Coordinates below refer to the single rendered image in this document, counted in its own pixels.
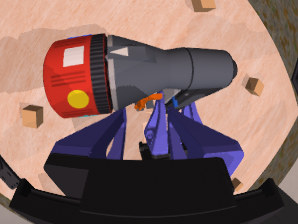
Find small tan block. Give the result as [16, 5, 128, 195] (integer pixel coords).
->
[22, 105, 43, 129]
[232, 178, 244, 192]
[191, 0, 216, 12]
[245, 77, 265, 97]

